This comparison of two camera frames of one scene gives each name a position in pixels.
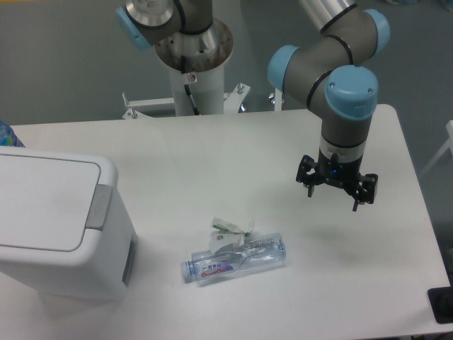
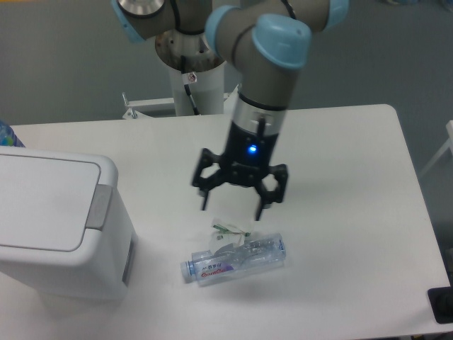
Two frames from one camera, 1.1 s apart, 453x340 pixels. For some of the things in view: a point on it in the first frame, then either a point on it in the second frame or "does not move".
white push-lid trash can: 64,231 does not move
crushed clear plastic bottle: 260,252 does not move
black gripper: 335,171 to 245,162
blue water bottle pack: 8,137 does not move
